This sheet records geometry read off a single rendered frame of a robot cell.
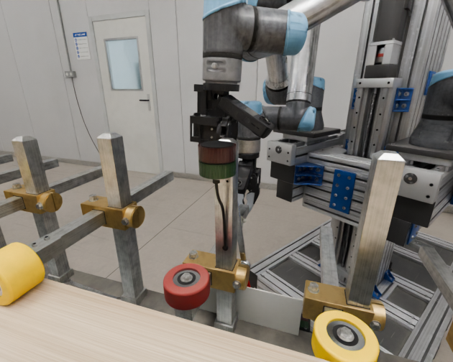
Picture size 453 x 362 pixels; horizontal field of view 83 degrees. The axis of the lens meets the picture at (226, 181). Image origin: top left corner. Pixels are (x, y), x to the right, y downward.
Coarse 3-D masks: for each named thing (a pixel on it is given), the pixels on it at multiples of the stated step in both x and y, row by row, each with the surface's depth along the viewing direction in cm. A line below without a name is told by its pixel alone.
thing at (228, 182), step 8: (200, 144) 39; (208, 144) 39; (216, 144) 39; (224, 144) 39; (232, 144) 39; (216, 184) 41; (224, 184) 45; (216, 192) 42; (224, 216) 46; (224, 224) 47; (224, 232) 48; (224, 240) 48; (224, 248) 49
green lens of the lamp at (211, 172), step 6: (198, 162) 40; (234, 162) 40; (198, 168) 41; (204, 168) 39; (210, 168) 38; (216, 168) 38; (222, 168) 38; (228, 168) 39; (234, 168) 40; (204, 174) 39; (210, 174) 39; (216, 174) 38; (222, 174) 39; (228, 174) 39; (234, 174) 40
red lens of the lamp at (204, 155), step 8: (200, 152) 39; (208, 152) 38; (216, 152) 37; (224, 152) 38; (232, 152) 39; (200, 160) 39; (208, 160) 38; (216, 160) 38; (224, 160) 38; (232, 160) 39
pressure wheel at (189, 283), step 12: (180, 264) 47; (192, 264) 47; (168, 276) 44; (180, 276) 45; (192, 276) 44; (204, 276) 44; (168, 288) 42; (180, 288) 41; (192, 288) 41; (204, 288) 42; (168, 300) 42; (180, 300) 41; (192, 300) 41; (204, 300) 43
